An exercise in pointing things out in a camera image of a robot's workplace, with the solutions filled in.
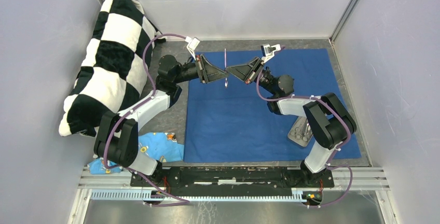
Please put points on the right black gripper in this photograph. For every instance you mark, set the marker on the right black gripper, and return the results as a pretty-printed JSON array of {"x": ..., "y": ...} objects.
[{"x": 247, "y": 72}]

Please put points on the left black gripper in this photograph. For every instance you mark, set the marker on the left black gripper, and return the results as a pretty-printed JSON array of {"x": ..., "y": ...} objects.
[{"x": 207, "y": 72}]

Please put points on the steel ring-handled hemostat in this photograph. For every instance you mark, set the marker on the steel ring-handled hemostat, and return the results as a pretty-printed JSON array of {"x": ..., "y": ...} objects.
[{"x": 225, "y": 65}]

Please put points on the blue surgical drape cloth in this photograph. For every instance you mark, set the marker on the blue surgical drape cloth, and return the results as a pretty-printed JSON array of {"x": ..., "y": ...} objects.
[{"x": 229, "y": 121}]

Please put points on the metal instrument tray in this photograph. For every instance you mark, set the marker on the metal instrument tray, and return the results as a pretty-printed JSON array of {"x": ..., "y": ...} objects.
[{"x": 300, "y": 133}]

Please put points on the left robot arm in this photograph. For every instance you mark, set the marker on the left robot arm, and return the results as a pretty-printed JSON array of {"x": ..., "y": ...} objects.
[{"x": 117, "y": 139}]

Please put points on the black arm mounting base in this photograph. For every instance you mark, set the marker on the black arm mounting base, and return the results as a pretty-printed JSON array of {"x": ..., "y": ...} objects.
[{"x": 232, "y": 181}]

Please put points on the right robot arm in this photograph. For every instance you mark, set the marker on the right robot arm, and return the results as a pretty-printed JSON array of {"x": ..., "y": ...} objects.
[{"x": 330, "y": 122}]

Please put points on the light blue patterned cloth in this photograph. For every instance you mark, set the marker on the light blue patterned cloth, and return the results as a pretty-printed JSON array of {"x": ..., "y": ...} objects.
[{"x": 160, "y": 146}]

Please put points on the black white checkered pillow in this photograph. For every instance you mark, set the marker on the black white checkered pillow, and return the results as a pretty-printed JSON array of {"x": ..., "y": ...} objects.
[{"x": 112, "y": 76}]

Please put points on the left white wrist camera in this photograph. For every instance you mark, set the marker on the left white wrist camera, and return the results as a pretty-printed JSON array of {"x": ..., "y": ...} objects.
[{"x": 192, "y": 43}]

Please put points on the white slotted cable duct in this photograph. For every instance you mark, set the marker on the white slotted cable duct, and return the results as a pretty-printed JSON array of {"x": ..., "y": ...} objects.
[{"x": 153, "y": 195}]

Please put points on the aluminium frame rail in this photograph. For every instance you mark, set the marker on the aluminium frame rail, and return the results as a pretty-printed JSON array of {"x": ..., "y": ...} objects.
[{"x": 360, "y": 179}]

